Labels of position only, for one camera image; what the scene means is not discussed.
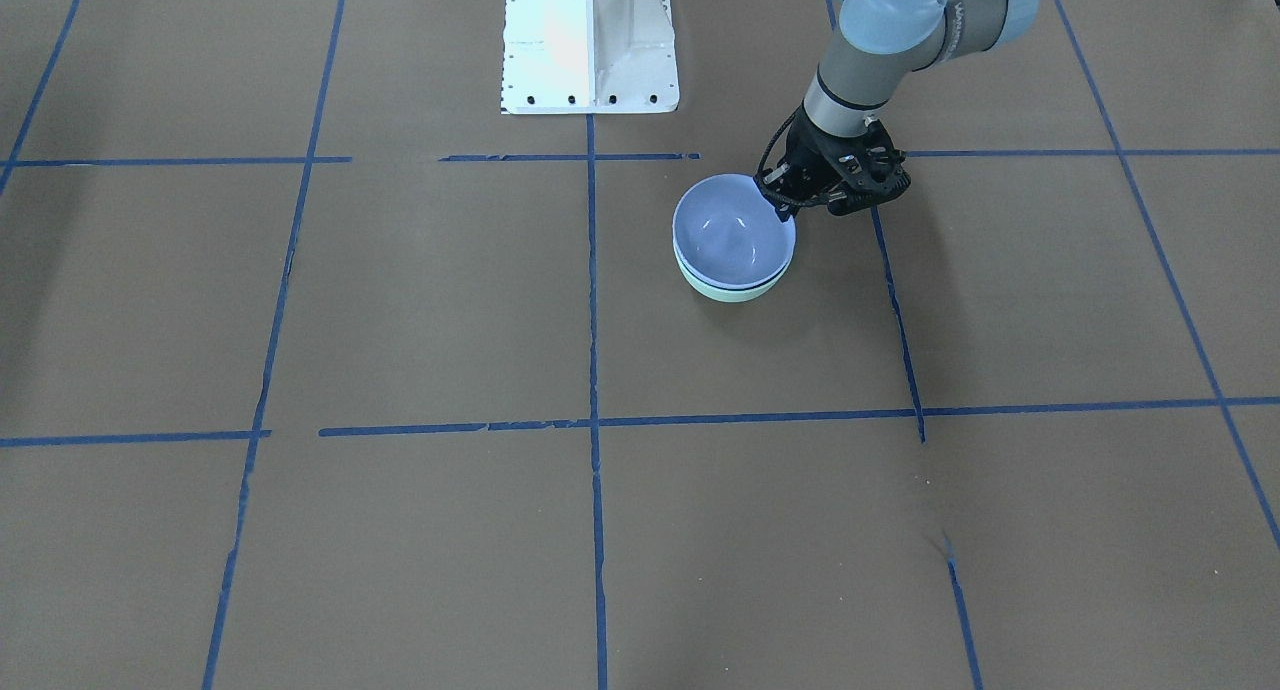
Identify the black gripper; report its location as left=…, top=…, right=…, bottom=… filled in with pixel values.
left=760, top=110, right=845, bottom=219

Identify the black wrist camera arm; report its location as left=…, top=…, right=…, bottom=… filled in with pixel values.
left=822, top=120, right=911, bottom=216

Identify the blue ceramic bowl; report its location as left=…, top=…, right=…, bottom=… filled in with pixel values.
left=671, top=174, right=797, bottom=289

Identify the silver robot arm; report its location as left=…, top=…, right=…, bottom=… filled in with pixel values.
left=754, top=0, right=1041, bottom=221

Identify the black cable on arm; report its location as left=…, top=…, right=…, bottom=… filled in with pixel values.
left=756, top=110, right=805, bottom=186

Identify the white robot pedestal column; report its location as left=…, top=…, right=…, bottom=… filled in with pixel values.
left=500, top=0, right=681, bottom=115

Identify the brown paper table cover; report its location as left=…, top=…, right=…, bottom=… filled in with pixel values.
left=3, top=0, right=1277, bottom=689

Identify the green ceramic bowl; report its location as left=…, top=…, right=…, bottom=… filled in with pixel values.
left=677, top=259, right=790, bottom=303

